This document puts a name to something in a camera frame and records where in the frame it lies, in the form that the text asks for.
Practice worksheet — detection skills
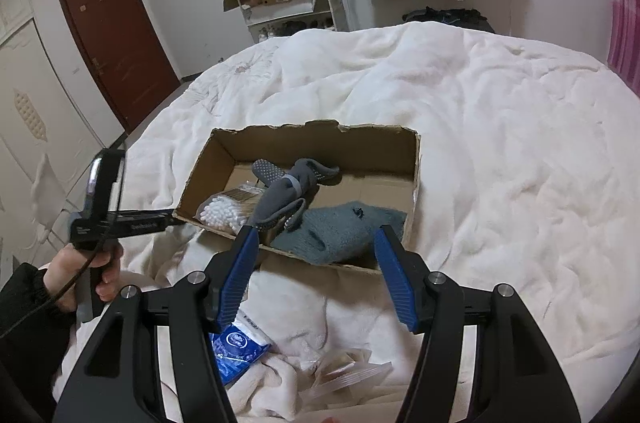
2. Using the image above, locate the white wardrobe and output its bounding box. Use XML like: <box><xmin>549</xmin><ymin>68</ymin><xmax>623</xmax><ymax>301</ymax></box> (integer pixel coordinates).
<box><xmin>0</xmin><ymin>0</ymin><xmax>129</xmax><ymax>274</ymax></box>

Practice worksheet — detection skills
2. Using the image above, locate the cotton swab packet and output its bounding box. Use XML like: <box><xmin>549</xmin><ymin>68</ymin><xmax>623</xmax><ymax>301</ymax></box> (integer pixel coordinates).
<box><xmin>193</xmin><ymin>184</ymin><xmax>266</xmax><ymax>236</ymax></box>

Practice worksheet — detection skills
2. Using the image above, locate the dark grey dotted sock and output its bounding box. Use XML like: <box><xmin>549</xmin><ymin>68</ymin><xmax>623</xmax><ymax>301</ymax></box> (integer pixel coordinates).
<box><xmin>248</xmin><ymin>158</ymin><xmax>342</xmax><ymax>232</ymax></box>

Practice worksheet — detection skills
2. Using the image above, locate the white fluffy blanket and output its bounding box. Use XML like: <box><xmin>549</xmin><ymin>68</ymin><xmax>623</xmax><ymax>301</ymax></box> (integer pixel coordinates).
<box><xmin>50</xmin><ymin>22</ymin><xmax>636</xmax><ymax>423</ymax></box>

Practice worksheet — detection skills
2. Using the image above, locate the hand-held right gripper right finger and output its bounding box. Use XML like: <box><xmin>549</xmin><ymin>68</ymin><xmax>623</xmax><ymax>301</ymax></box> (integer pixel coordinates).
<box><xmin>373</xmin><ymin>224</ymin><xmax>583</xmax><ymax>423</ymax></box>

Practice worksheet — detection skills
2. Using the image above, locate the person's left forearm black sleeve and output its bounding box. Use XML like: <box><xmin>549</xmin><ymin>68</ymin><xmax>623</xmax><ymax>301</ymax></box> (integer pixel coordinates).
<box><xmin>0</xmin><ymin>262</ymin><xmax>77</xmax><ymax>396</ymax></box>

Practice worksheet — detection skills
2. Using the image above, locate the white shelf rack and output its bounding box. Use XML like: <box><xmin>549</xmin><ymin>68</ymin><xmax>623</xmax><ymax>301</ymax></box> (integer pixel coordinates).
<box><xmin>235</xmin><ymin>0</ymin><xmax>351</xmax><ymax>45</ymax></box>

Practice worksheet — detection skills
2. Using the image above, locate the dark clothes pile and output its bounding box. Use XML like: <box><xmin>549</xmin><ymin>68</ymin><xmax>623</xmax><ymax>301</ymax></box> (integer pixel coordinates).
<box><xmin>402</xmin><ymin>6</ymin><xmax>497</xmax><ymax>35</ymax></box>

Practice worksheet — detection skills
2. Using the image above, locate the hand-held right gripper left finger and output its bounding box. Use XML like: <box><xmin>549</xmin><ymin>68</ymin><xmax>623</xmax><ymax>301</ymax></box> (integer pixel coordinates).
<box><xmin>52</xmin><ymin>224</ymin><xmax>262</xmax><ymax>423</ymax></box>

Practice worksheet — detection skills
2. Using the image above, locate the clear plastic packet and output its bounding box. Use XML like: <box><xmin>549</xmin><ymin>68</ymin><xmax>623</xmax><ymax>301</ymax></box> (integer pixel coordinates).
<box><xmin>306</xmin><ymin>347</ymin><xmax>392</xmax><ymax>404</ymax></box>

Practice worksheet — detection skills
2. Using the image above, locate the red-brown wooden door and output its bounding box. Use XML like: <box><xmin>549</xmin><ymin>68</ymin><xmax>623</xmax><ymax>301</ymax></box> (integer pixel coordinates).
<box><xmin>50</xmin><ymin>0</ymin><xmax>181</xmax><ymax>134</ymax></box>

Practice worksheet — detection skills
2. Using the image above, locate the person's left hand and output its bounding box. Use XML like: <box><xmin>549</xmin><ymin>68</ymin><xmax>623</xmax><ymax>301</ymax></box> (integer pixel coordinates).
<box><xmin>42</xmin><ymin>246</ymin><xmax>123</xmax><ymax>313</ymax></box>

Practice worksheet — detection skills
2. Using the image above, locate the pink curtain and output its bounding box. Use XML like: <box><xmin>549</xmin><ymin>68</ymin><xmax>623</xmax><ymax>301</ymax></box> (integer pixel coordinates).
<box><xmin>604</xmin><ymin>0</ymin><xmax>640</xmax><ymax>96</ymax></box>

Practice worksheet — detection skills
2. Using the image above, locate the blue tissue packet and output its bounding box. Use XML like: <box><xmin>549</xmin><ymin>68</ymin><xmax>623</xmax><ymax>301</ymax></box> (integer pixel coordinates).
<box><xmin>207</xmin><ymin>309</ymin><xmax>274</xmax><ymax>387</ymax></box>

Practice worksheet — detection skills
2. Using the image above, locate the blue-grey fuzzy sock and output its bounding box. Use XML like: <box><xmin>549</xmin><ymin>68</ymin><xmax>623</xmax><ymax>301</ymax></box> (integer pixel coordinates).
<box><xmin>270</xmin><ymin>201</ymin><xmax>408</xmax><ymax>266</ymax></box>

